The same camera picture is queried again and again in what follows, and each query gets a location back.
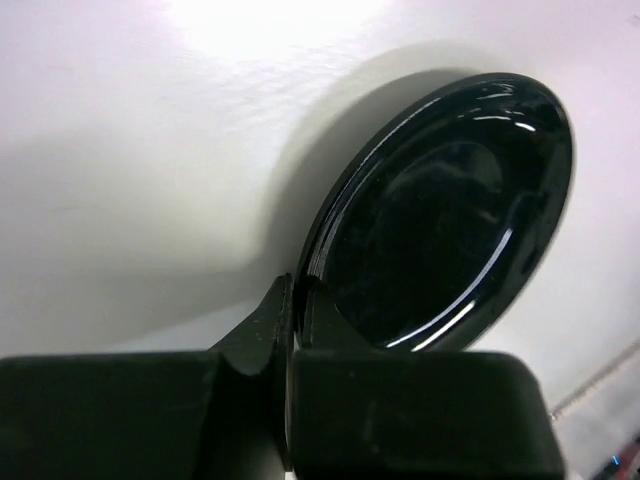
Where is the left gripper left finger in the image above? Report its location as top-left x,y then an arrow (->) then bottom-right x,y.
1,275 -> 293,479

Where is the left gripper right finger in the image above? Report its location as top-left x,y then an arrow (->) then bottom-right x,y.
292,287 -> 565,479

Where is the black plate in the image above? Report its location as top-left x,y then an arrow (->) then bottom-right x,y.
294,72 -> 574,352

